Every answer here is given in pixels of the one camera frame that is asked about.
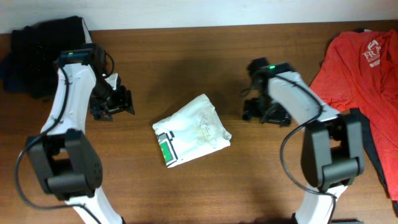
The folded black garment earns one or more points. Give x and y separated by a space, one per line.
37 47

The folded navy garment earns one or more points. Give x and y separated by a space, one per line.
11 75

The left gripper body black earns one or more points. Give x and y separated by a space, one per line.
121 101

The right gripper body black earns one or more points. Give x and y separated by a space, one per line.
268 115

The white t-shirt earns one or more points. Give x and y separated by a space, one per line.
193 131

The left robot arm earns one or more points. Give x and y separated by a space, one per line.
64 161

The red t-shirt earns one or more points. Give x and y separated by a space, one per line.
338 82

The grey white folded garment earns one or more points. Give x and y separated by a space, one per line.
87 35

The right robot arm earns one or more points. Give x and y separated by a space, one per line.
332 150

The dark navy garment under red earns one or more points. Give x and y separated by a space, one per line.
370 143

